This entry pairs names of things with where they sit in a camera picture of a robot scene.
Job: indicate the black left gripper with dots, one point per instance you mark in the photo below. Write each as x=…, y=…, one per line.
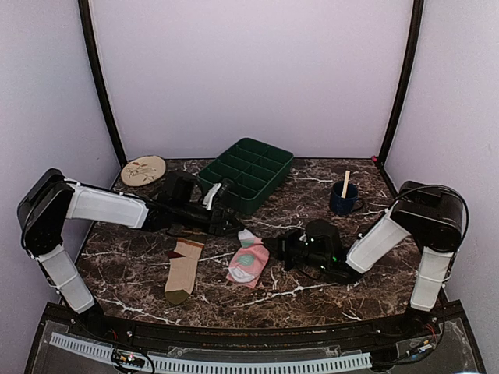
x=216, y=225

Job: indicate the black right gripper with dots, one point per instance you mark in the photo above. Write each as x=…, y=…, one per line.
x=279, y=246

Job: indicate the pink patterned sock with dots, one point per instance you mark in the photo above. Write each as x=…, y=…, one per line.
x=249, y=261

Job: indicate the green compartment tray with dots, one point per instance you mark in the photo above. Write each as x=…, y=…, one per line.
x=255, y=168

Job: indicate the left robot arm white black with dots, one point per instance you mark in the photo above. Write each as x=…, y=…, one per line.
x=55, y=204

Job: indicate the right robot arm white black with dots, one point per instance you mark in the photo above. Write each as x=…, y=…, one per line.
x=436, y=217

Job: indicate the dark blue mug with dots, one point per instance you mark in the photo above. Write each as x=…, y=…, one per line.
x=343, y=206

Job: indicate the round beige floral coaster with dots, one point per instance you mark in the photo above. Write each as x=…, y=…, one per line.
x=143, y=171

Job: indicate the beige striped sock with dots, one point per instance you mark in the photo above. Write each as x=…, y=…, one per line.
x=183, y=261

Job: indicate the wooden stick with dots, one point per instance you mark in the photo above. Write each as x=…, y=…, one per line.
x=345, y=184

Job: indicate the small circuit board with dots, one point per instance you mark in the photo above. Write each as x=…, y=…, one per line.
x=122, y=358

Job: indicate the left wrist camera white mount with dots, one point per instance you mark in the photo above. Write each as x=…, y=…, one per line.
x=208, y=199

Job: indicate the black front rail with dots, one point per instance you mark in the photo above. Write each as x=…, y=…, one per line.
x=159, y=335

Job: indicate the white slotted cable duct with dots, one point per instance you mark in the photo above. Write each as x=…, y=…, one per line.
x=162, y=364

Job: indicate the left black frame post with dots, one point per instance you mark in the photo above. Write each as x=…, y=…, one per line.
x=99, y=83

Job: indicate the black frame post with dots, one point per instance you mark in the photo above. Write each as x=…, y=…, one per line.
x=403, y=82
x=99, y=83

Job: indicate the right black frame post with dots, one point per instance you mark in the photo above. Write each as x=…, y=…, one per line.
x=403, y=82

